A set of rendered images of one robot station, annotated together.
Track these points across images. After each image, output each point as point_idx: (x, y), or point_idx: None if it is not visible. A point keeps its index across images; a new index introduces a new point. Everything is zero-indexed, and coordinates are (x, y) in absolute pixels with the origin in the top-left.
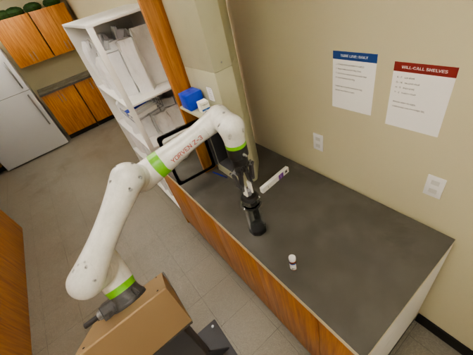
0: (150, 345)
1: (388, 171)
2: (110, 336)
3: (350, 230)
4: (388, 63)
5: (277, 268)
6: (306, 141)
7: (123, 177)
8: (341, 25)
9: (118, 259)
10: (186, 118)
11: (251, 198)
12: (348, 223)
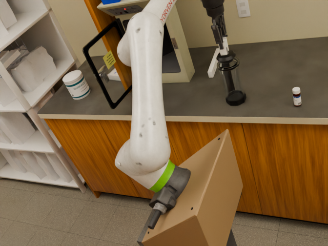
0: (228, 214)
1: (322, 0)
2: (210, 186)
3: (318, 61)
4: None
5: (283, 112)
6: (228, 14)
7: (152, 20)
8: None
9: None
10: (100, 24)
11: (232, 54)
12: (312, 59)
